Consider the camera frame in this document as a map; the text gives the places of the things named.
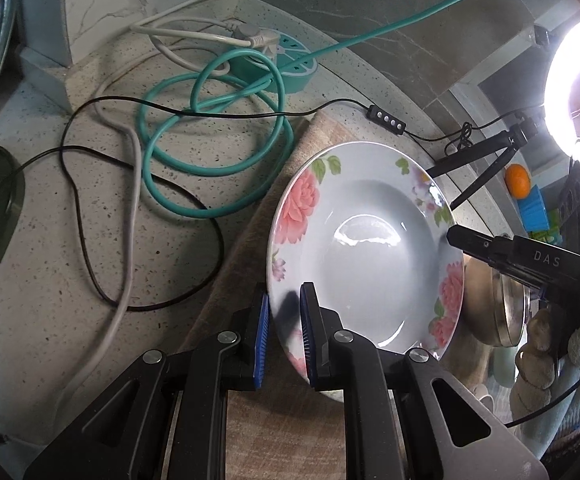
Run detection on teal power strip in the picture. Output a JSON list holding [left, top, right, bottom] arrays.
[[225, 30, 318, 96]]

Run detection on person's right hand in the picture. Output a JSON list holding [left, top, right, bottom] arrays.
[[512, 307, 580, 416]]

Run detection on white plug with cable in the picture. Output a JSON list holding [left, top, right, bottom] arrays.
[[130, 12, 281, 58]]

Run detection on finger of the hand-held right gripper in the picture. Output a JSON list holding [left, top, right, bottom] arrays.
[[446, 224, 520, 268]]

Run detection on large steel bowl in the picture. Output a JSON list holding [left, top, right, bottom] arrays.
[[462, 255, 533, 348]]

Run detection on floral white plate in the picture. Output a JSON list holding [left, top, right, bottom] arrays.
[[267, 141, 466, 403]]

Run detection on blue ribbed cup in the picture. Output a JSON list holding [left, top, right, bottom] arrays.
[[517, 187, 550, 233]]

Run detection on thick white cable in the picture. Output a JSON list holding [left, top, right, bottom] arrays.
[[20, 50, 235, 411]]

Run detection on black cable with inline controller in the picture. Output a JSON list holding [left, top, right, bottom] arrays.
[[0, 96, 475, 311]]

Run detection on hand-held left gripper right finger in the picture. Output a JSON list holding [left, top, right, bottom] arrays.
[[299, 281, 550, 480]]

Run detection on teal power cable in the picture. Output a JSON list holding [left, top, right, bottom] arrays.
[[137, 0, 525, 221]]

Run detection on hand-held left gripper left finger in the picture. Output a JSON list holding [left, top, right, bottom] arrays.
[[22, 287, 271, 480]]

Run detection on beige plaid cloth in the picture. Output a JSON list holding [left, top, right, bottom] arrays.
[[175, 110, 495, 480]]

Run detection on black mini tripod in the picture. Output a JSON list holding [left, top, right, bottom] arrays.
[[427, 112, 550, 211]]

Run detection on orange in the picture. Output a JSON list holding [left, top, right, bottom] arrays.
[[504, 164, 530, 198]]

